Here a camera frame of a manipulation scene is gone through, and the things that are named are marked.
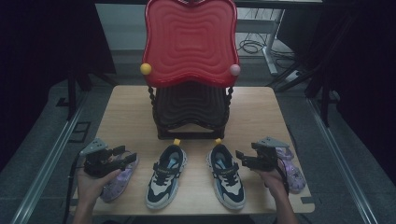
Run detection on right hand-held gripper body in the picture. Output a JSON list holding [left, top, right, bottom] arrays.
[[248, 135, 290, 172]]

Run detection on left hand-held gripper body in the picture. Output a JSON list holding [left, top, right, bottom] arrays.
[[78, 138, 125, 179]]

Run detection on navy and white sneaker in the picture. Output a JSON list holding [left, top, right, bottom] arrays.
[[205, 138, 247, 210], [145, 138, 189, 210]]

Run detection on red and black shoe rack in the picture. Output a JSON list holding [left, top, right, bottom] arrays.
[[139, 0, 241, 140]]

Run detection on person's left hand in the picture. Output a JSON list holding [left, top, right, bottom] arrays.
[[76, 168, 121, 210]]

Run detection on person's right hand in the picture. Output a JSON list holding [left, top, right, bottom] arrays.
[[253, 162, 289, 200]]

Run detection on black floor tape marks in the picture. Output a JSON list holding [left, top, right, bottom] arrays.
[[68, 121, 92, 144]]

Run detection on black metal stand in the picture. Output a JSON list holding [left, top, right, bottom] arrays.
[[55, 69, 94, 120]]

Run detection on black tripod stand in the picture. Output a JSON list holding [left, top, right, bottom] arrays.
[[265, 12, 332, 127]]

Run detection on black curtain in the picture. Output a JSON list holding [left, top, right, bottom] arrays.
[[276, 0, 396, 185], [0, 0, 117, 162]]

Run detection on right hand-held gripper cable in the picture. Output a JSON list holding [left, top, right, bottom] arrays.
[[275, 157, 290, 195]]

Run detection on hand-held gripper cable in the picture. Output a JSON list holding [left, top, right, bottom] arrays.
[[275, 157, 290, 195], [63, 153, 86, 224]]

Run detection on left hand-held gripper cable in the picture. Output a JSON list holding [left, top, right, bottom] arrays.
[[63, 153, 86, 224]]

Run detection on metal floor rail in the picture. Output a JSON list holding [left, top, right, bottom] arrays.
[[10, 92, 88, 224], [306, 97, 379, 224]]

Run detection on tangle of floor cables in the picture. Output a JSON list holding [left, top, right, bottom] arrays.
[[236, 31, 295, 62]]

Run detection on white metal desk frame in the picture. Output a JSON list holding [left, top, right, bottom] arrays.
[[235, 8, 286, 76]]

